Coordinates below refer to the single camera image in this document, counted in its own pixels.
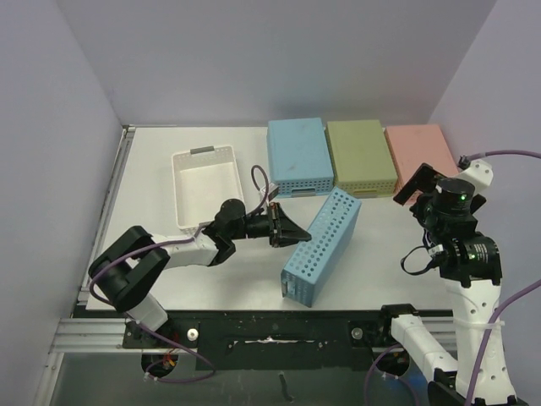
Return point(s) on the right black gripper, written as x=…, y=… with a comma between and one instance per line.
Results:
x=411, y=189

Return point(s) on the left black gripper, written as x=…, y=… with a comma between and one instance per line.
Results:
x=285, y=232

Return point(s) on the pink perforated basket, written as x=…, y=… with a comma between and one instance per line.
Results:
x=412, y=145

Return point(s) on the small blue perforated basket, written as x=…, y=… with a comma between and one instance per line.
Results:
x=309, y=267

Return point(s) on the yellow-green perforated basket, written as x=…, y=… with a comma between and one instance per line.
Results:
x=361, y=158

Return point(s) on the large blue perforated basket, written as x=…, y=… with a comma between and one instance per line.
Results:
x=298, y=157

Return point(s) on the white perforated basket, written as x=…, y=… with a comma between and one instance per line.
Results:
x=203, y=178

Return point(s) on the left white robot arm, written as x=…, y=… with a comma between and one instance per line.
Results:
x=124, y=274

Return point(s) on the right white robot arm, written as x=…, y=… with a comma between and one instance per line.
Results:
x=469, y=264

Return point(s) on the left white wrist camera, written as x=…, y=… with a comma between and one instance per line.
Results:
x=269, y=193

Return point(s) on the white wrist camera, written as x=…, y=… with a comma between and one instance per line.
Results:
x=269, y=193
x=477, y=172

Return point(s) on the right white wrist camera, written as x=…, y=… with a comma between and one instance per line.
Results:
x=477, y=172

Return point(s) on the black table front rail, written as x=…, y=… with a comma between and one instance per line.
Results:
x=271, y=339

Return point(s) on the aluminium frame rail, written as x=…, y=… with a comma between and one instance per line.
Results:
x=77, y=336

